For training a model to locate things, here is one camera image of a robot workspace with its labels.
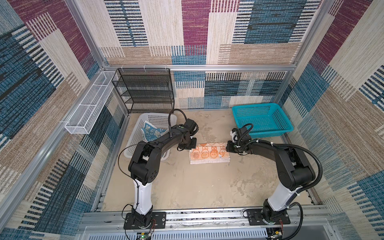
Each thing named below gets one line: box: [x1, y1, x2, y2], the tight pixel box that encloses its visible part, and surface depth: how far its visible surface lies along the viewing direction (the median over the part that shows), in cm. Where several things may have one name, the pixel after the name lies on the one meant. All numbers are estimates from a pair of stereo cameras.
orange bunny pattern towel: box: [189, 142, 231, 165], surface depth 96 cm
